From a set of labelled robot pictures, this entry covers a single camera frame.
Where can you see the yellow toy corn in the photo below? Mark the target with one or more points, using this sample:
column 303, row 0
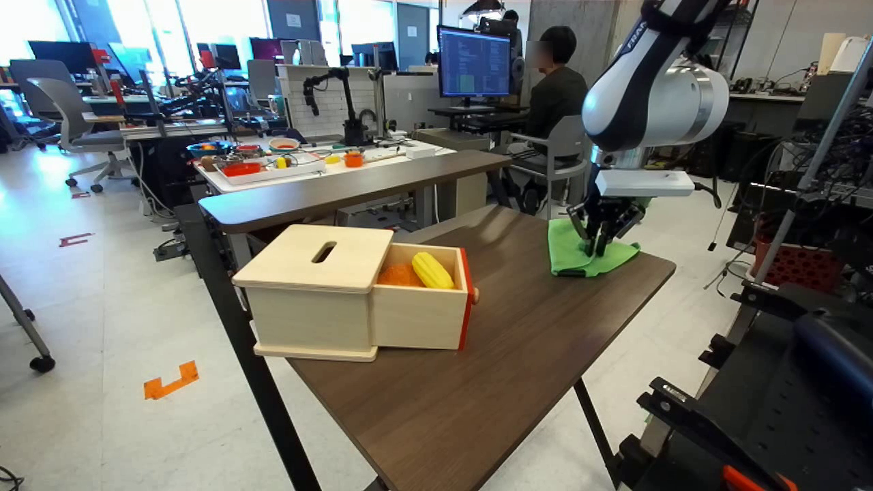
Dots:
column 432, row 271

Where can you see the white box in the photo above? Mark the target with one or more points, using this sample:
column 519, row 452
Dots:
column 421, row 152

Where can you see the red crate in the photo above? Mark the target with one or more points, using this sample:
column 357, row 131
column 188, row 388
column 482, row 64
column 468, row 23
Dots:
column 798, row 267

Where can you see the wooden box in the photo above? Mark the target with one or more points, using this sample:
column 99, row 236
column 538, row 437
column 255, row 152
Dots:
column 314, row 300

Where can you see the white tray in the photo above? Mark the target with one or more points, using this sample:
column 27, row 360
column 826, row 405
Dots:
column 273, row 172

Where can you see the small black robot arm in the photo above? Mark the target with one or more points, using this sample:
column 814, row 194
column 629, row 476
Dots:
column 351, row 126

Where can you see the orange cup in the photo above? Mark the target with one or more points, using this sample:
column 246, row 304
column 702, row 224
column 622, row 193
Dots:
column 353, row 160

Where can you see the monitor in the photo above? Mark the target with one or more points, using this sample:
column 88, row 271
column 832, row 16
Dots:
column 474, row 63

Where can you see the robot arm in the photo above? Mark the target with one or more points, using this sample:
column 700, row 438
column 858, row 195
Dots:
column 648, row 95

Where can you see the orange ball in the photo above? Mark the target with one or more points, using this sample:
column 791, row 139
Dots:
column 399, row 276

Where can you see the orange clamp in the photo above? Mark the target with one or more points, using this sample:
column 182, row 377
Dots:
column 750, row 481

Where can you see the person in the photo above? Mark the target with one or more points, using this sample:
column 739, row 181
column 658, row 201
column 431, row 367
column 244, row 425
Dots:
column 556, row 95

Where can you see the grey office chair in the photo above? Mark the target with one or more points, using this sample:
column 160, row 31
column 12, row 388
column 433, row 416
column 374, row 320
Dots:
column 71, row 123
column 559, row 146

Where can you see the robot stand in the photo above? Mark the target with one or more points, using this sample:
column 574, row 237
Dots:
column 784, row 409

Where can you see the white table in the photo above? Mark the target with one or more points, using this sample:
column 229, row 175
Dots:
column 382, row 160

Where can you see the green cloth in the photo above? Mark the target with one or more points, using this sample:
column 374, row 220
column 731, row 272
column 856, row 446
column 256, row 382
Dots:
column 569, row 259

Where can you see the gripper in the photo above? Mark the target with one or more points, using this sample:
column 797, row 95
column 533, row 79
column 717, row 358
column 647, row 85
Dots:
column 612, row 208

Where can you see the white bowl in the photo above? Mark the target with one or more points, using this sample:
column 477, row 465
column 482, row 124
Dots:
column 284, row 144

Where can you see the blue bowl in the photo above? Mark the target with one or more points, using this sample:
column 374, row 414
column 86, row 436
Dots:
column 208, row 148

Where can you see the wooden drawer with red front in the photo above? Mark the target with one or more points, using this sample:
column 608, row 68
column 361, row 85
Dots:
column 419, row 317

